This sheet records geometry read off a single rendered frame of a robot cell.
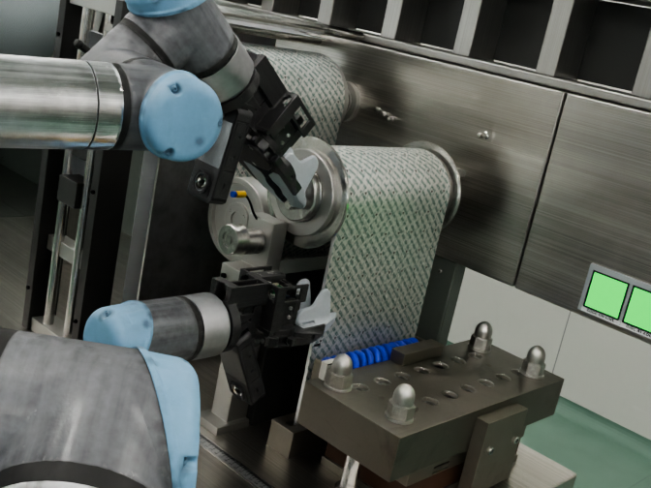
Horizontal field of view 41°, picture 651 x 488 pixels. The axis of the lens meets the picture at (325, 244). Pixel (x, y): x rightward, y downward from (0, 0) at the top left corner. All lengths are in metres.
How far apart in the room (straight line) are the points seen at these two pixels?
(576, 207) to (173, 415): 0.84
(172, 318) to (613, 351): 3.09
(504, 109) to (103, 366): 0.90
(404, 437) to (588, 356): 2.93
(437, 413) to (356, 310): 0.19
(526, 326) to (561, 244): 2.77
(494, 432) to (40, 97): 0.74
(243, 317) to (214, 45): 0.32
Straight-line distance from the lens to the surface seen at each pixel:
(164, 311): 0.96
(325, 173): 1.13
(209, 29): 0.93
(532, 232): 1.34
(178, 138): 0.76
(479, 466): 1.21
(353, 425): 1.10
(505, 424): 1.22
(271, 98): 1.03
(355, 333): 1.25
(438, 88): 1.44
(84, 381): 0.59
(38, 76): 0.74
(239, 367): 1.08
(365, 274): 1.21
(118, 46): 0.90
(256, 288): 1.04
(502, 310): 4.13
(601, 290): 1.29
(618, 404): 3.94
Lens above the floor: 1.49
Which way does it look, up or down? 15 degrees down
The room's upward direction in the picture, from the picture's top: 12 degrees clockwise
